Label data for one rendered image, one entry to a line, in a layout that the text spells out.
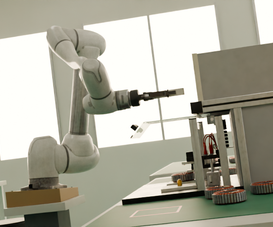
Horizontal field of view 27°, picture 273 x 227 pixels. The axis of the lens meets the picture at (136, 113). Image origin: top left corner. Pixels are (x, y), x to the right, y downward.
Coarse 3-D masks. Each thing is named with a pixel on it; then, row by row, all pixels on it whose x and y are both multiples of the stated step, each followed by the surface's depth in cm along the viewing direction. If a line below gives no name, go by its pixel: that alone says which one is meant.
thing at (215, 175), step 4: (208, 172) 240; (212, 172) 236; (216, 172) 235; (208, 176) 236; (212, 176) 235; (216, 176) 235; (208, 180) 236; (212, 180) 235; (216, 180) 235; (208, 184) 236; (212, 184) 235; (216, 184) 235
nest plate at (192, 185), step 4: (184, 184) 245; (188, 184) 242; (192, 184) 239; (164, 188) 237; (168, 188) 234; (172, 188) 234; (176, 188) 234; (180, 188) 234; (184, 188) 233; (188, 188) 233; (192, 188) 233
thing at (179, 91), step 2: (178, 88) 246; (180, 88) 246; (182, 88) 245; (168, 90) 246; (170, 90) 246; (172, 90) 246; (174, 90) 246; (176, 90) 246; (178, 90) 246; (180, 90) 246; (182, 90) 245; (176, 92) 246; (178, 92) 246; (180, 92) 246; (182, 92) 245; (172, 94) 246; (174, 94) 246; (176, 94) 246; (178, 94) 246; (180, 94) 246; (182, 94) 245
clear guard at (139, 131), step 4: (188, 116) 222; (192, 116) 222; (196, 116) 225; (200, 116) 230; (204, 116) 236; (156, 120) 224; (160, 120) 224; (164, 120) 225; (168, 120) 230; (172, 120) 236; (176, 120) 242; (140, 124) 225; (144, 124) 232; (148, 124) 243; (140, 128) 229; (144, 128) 240; (136, 132) 228; (140, 132) 238; (132, 136) 226; (136, 136) 237; (140, 136) 247
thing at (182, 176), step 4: (192, 172) 263; (172, 176) 263; (176, 176) 261; (180, 176) 260; (184, 176) 260; (188, 176) 260; (192, 176) 261; (172, 180) 264; (176, 180) 261; (184, 180) 259; (188, 180) 260
